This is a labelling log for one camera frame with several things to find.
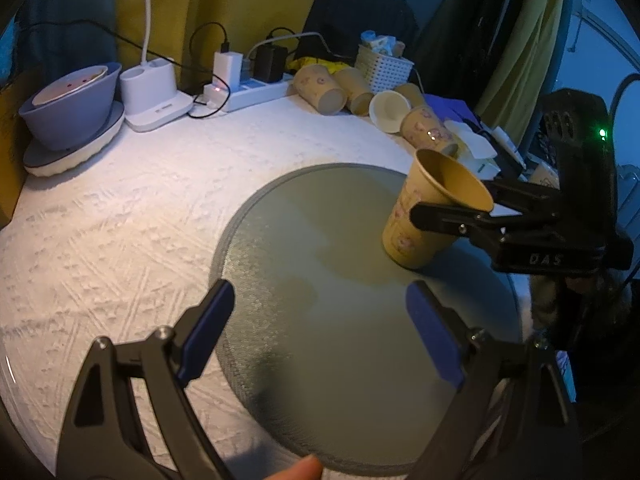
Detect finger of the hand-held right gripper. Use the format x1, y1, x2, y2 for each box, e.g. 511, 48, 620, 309
409, 202, 507, 251
486, 179, 566, 216

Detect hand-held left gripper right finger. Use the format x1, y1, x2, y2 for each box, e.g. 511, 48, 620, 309
406, 281, 583, 480

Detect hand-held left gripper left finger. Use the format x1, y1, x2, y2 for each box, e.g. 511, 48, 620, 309
55, 279, 237, 480

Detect yellow printed paper cup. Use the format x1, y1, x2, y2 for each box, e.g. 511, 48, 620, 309
369, 90, 413, 134
382, 148, 495, 270
292, 65, 348, 115
395, 82, 427, 109
400, 106, 460, 160
334, 67, 375, 116

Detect person's left hand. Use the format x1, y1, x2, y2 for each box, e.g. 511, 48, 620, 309
260, 454, 324, 480

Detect white tissue paper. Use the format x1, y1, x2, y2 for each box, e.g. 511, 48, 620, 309
443, 119, 526, 177

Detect round grey woven mat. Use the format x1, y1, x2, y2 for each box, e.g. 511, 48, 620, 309
209, 162, 522, 478

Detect purple cloth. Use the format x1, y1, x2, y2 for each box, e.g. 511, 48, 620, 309
423, 92, 483, 128

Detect white textured tablecloth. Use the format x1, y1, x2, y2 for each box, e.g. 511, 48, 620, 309
0, 94, 531, 480

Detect yellow hanging cloth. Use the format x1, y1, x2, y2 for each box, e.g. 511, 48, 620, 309
474, 0, 568, 133

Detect white woven plastic basket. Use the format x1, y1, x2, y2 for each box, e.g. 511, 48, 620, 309
355, 44, 416, 95

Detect packets in basket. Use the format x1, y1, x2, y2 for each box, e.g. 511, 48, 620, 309
360, 30, 407, 58

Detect yellow snack packet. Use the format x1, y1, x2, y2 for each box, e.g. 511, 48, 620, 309
290, 56, 357, 75

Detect black chair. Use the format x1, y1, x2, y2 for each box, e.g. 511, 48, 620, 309
301, 0, 421, 63

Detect white round plate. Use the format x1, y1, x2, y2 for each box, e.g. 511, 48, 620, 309
22, 101, 126, 177

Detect white power strip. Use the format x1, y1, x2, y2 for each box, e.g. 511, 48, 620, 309
193, 72, 295, 113

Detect black power adapter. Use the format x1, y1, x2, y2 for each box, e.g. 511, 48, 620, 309
255, 44, 289, 84

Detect small white plug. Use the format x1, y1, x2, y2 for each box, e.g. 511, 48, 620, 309
202, 84, 232, 110

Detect white lamp base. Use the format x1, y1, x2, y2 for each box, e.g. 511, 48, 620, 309
120, 0, 195, 133

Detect blue bowl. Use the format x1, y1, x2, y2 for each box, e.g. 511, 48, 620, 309
18, 62, 123, 151

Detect white charger plug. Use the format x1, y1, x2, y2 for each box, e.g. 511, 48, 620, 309
213, 51, 244, 92

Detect small white dish in bowl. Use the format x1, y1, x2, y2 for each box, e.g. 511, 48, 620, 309
34, 65, 109, 106

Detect white cable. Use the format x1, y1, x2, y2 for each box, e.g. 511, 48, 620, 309
246, 31, 361, 61

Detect black cable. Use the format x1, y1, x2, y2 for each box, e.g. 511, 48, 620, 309
20, 21, 232, 121

